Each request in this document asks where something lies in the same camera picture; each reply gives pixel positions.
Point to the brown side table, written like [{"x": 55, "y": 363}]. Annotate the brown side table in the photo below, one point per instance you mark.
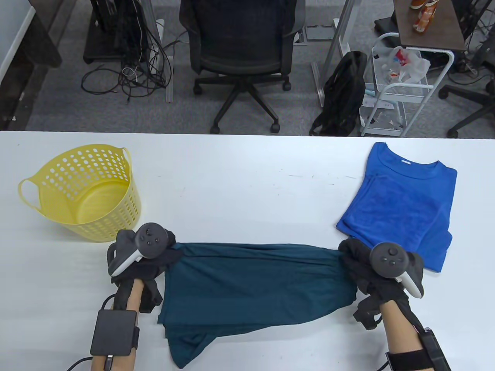
[{"x": 444, "y": 27}]

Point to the white utility cart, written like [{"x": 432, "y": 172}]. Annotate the white utility cart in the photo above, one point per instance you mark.
[{"x": 406, "y": 96}]

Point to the person's left hand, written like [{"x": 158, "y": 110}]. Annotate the person's left hand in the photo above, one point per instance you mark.
[{"x": 151, "y": 266}]

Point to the orange snack packet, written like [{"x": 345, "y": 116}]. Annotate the orange snack packet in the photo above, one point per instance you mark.
[
  {"x": 425, "y": 17},
  {"x": 417, "y": 4}
]

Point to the blue t-shirt clothes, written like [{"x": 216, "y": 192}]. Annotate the blue t-shirt clothes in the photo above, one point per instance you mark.
[{"x": 410, "y": 170}]

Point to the black flat stand base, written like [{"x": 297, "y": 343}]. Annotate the black flat stand base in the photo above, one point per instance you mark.
[{"x": 386, "y": 25}]

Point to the person's right hand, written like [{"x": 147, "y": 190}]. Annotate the person's right hand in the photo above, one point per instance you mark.
[{"x": 359, "y": 266}]

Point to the dark green cloth clothes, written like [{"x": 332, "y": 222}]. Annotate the dark green cloth clothes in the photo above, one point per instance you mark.
[{"x": 251, "y": 286}]

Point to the blue cloth clothes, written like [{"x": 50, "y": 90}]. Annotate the blue cloth clothes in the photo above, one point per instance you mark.
[{"x": 394, "y": 216}]

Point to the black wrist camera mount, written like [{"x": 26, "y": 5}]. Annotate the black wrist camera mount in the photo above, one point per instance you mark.
[
  {"x": 367, "y": 313},
  {"x": 152, "y": 299}
]

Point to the white partition panel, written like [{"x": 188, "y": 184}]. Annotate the white partition panel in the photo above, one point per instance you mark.
[{"x": 11, "y": 31}]

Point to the grey metal desk leg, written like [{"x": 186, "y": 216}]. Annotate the grey metal desk leg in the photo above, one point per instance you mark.
[
  {"x": 340, "y": 31},
  {"x": 169, "y": 85}
]

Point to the black forearm sensor box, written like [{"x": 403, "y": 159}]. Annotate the black forearm sensor box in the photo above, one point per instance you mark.
[
  {"x": 114, "y": 332},
  {"x": 433, "y": 348}
]

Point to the white plastic bag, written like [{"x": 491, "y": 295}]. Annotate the white plastic bag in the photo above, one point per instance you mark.
[{"x": 413, "y": 67}]

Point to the black backpack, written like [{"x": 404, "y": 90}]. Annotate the black backpack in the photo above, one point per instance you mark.
[{"x": 344, "y": 96}]

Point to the yellow perforated laundry basket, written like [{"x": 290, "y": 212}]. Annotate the yellow perforated laundry basket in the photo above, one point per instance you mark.
[{"x": 100, "y": 201}]

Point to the black swivel chair base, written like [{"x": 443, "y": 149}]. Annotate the black swivel chair base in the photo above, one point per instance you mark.
[{"x": 471, "y": 100}]

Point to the grey floor socket box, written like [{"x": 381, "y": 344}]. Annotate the grey floor socket box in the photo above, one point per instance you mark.
[{"x": 319, "y": 33}]

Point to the grey tracking controller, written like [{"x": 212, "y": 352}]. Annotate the grey tracking controller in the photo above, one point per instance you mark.
[
  {"x": 388, "y": 259},
  {"x": 151, "y": 239}
]

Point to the black mesh office chair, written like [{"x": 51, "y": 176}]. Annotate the black mesh office chair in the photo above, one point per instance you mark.
[{"x": 239, "y": 38}]

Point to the person's right forearm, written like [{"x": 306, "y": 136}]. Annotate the person's right forearm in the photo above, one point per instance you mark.
[{"x": 398, "y": 328}]

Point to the black computer cabinet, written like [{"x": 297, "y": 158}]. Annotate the black computer cabinet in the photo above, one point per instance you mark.
[{"x": 104, "y": 38}]

